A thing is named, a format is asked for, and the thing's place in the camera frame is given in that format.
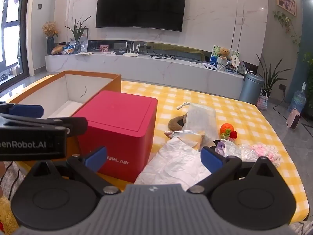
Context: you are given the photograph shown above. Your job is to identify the grey-blue trash can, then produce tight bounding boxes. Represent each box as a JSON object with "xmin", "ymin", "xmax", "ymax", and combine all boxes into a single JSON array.
[{"xmin": 239, "ymin": 73, "xmax": 265, "ymax": 106}]

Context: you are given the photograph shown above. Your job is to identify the yellow checked tablecloth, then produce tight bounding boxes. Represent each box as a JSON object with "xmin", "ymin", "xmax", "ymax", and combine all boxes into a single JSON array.
[{"xmin": 0, "ymin": 73, "xmax": 311, "ymax": 223}]

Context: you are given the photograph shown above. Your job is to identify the patterned cloth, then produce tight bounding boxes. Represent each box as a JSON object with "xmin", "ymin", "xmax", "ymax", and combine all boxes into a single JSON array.
[{"xmin": 0, "ymin": 160, "xmax": 32, "ymax": 235}]

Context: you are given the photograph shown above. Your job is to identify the pink space heater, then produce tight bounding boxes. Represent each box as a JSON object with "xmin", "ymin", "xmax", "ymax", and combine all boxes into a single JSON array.
[{"xmin": 287, "ymin": 108, "xmax": 302, "ymax": 130}]

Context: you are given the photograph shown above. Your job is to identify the red box lid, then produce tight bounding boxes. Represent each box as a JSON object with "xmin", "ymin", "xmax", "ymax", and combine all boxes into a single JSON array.
[{"xmin": 73, "ymin": 90, "xmax": 158, "ymax": 183}]

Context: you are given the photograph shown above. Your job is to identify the green plant in glass vase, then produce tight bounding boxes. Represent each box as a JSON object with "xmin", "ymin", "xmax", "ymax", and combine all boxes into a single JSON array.
[{"xmin": 65, "ymin": 15, "xmax": 92, "ymax": 54}]

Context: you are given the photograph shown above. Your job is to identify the white round hand fan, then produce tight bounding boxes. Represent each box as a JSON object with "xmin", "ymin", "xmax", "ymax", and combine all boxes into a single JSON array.
[{"xmin": 228, "ymin": 56, "xmax": 241, "ymax": 70}]

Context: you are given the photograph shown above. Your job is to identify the orange box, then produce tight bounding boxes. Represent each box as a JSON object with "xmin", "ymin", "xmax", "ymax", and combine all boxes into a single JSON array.
[{"xmin": 5, "ymin": 70, "xmax": 122, "ymax": 168}]

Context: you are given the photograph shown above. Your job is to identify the white marble television console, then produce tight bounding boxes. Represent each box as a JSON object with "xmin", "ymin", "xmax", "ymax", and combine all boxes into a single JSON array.
[{"xmin": 45, "ymin": 51, "xmax": 245, "ymax": 98}]

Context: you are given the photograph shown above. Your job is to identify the black cables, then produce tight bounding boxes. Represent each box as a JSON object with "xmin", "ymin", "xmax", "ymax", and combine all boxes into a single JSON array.
[{"xmin": 147, "ymin": 45, "xmax": 178, "ymax": 60}]

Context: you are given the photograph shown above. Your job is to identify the framed picture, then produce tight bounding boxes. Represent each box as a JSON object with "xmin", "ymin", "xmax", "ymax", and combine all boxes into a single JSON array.
[{"xmin": 276, "ymin": 0, "xmax": 297, "ymax": 17}]

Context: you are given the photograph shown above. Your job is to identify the green and white card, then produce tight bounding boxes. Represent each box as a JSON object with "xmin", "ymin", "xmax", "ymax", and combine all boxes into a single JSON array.
[{"xmin": 211, "ymin": 45, "xmax": 240, "ymax": 64}]

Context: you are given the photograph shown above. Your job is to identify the orange crochet toy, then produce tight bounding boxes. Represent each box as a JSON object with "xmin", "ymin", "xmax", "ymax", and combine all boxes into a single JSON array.
[{"xmin": 219, "ymin": 124, "xmax": 235, "ymax": 140}]

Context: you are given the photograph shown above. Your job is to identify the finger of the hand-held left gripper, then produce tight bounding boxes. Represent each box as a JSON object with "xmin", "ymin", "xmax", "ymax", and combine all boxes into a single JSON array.
[
  {"xmin": 0, "ymin": 102, "xmax": 45, "ymax": 119},
  {"xmin": 0, "ymin": 114, "xmax": 89, "ymax": 137}
]

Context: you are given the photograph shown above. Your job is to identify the brown round ornament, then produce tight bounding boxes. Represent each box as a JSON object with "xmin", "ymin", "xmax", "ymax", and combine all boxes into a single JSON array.
[{"xmin": 51, "ymin": 44, "xmax": 66, "ymax": 55}]

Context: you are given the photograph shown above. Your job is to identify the black framed glass door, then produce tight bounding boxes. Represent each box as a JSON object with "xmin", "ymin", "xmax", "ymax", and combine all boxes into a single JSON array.
[{"xmin": 0, "ymin": 0, "xmax": 32, "ymax": 91}]

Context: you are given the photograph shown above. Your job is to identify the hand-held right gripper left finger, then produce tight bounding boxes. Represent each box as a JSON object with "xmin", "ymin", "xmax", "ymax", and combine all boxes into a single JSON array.
[{"xmin": 24, "ymin": 146, "xmax": 121, "ymax": 197}]

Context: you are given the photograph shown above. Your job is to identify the black television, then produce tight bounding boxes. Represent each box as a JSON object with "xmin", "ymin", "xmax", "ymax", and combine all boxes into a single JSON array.
[{"xmin": 95, "ymin": 0, "xmax": 188, "ymax": 32}]

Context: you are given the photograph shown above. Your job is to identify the clear water bottle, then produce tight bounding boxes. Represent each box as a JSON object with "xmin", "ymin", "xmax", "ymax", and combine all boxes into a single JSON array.
[{"xmin": 79, "ymin": 35, "xmax": 89, "ymax": 53}]

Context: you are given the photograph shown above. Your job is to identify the dark vase with dried flowers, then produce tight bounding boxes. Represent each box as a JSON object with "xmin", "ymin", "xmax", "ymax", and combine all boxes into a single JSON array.
[{"xmin": 41, "ymin": 21, "xmax": 59, "ymax": 55}]

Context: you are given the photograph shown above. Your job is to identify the white router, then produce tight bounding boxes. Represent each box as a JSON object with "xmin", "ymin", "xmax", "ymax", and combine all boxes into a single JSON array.
[{"xmin": 122, "ymin": 42, "xmax": 141, "ymax": 57}]

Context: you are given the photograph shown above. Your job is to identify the potted green plant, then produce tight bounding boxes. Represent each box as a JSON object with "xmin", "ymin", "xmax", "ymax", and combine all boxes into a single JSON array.
[{"xmin": 256, "ymin": 54, "xmax": 286, "ymax": 101}]

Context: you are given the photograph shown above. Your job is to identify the white flower bouquet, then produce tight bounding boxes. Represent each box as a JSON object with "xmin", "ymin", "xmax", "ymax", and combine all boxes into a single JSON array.
[{"xmin": 215, "ymin": 139, "xmax": 257, "ymax": 162}]

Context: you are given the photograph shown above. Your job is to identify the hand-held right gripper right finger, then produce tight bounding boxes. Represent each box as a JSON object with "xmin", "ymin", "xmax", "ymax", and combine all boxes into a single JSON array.
[{"xmin": 187, "ymin": 146, "xmax": 282, "ymax": 197}]

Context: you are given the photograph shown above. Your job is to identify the translucent drawstring pouch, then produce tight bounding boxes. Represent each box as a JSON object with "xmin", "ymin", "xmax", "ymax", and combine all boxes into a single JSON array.
[{"xmin": 176, "ymin": 102, "xmax": 217, "ymax": 141}]

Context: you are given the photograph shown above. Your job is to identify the pastel woven basket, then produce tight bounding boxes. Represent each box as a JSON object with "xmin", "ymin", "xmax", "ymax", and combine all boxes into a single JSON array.
[{"xmin": 257, "ymin": 90, "xmax": 269, "ymax": 110}]

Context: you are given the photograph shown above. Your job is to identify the brown plush toy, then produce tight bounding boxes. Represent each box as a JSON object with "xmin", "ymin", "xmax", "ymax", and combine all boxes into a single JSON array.
[{"xmin": 167, "ymin": 114, "xmax": 189, "ymax": 131}]

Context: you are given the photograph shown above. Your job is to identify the blue water jug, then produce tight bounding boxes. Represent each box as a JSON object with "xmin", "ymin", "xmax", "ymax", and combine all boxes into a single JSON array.
[{"xmin": 288, "ymin": 82, "xmax": 307, "ymax": 113}]

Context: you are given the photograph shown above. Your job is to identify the hanging vine plant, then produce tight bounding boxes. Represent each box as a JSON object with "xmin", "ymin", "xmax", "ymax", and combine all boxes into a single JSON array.
[{"xmin": 273, "ymin": 10, "xmax": 302, "ymax": 54}]

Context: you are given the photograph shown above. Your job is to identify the brown teddy bear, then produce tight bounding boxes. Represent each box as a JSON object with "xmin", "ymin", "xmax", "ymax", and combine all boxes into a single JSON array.
[{"xmin": 217, "ymin": 48, "xmax": 231, "ymax": 71}]

